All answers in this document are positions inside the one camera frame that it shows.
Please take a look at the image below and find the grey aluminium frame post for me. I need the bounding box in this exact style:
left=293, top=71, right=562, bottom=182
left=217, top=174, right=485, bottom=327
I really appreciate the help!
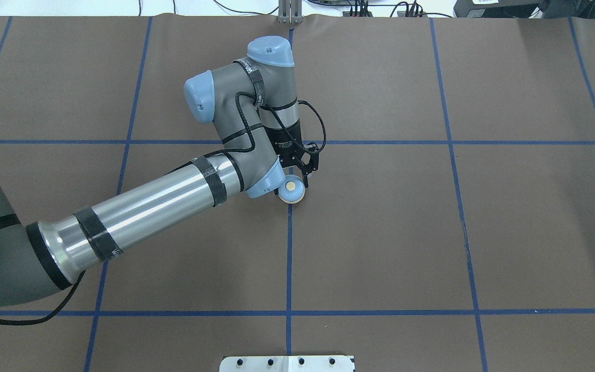
left=277, top=0, right=304, bottom=24

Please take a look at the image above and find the black cable hub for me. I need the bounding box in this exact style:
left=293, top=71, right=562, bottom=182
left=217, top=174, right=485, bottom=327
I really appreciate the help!
left=340, top=1, right=427, bottom=18

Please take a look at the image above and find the black box top right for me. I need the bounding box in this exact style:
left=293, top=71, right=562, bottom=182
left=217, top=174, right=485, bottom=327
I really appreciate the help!
left=453, top=1, right=595, bottom=19

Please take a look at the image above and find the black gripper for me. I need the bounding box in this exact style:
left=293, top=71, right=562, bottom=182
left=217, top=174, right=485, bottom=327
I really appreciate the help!
left=269, top=120, right=321, bottom=179

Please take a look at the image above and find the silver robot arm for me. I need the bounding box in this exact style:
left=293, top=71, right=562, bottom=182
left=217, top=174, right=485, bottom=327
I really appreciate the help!
left=0, top=36, right=321, bottom=307

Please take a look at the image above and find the white metal mount plate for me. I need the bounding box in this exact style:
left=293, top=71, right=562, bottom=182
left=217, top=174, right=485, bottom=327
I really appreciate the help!
left=219, top=355, right=356, bottom=371

